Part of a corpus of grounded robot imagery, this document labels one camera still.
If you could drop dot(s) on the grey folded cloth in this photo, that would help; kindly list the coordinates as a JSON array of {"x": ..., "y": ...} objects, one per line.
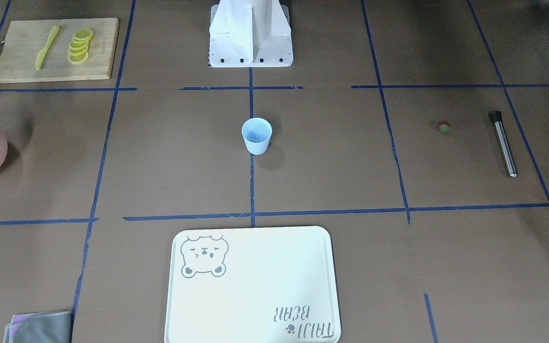
[{"x": 42, "y": 327}]

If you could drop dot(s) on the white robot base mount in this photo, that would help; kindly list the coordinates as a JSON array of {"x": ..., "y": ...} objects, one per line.
[{"x": 250, "y": 34}]

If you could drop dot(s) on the lemon slice front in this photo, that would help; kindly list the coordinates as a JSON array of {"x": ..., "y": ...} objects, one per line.
[{"x": 78, "y": 58}]

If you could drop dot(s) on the steel muddler black tip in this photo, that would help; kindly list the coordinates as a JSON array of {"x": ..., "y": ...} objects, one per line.
[{"x": 510, "y": 165}]

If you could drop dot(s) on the lemon slice back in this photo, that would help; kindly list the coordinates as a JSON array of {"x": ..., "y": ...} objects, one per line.
[{"x": 83, "y": 34}]

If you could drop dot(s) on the white bear serving tray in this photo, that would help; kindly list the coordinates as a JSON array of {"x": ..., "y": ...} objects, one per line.
[{"x": 252, "y": 285}]

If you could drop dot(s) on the bamboo cutting board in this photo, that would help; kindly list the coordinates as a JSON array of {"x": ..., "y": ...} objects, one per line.
[{"x": 24, "y": 39}]

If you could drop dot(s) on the red toy strawberry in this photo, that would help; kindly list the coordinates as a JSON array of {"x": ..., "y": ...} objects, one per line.
[{"x": 443, "y": 127}]

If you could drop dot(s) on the lemon slice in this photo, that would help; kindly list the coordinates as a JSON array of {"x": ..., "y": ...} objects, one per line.
[
  {"x": 80, "y": 40},
  {"x": 77, "y": 51},
  {"x": 69, "y": 46},
  {"x": 83, "y": 34},
  {"x": 78, "y": 58}
]

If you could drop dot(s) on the light blue plastic cup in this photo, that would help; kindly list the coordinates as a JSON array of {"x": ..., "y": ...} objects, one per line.
[{"x": 256, "y": 133}]

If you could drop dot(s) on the yellow plastic knife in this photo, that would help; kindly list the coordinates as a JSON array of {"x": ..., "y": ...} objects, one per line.
[{"x": 44, "y": 51}]

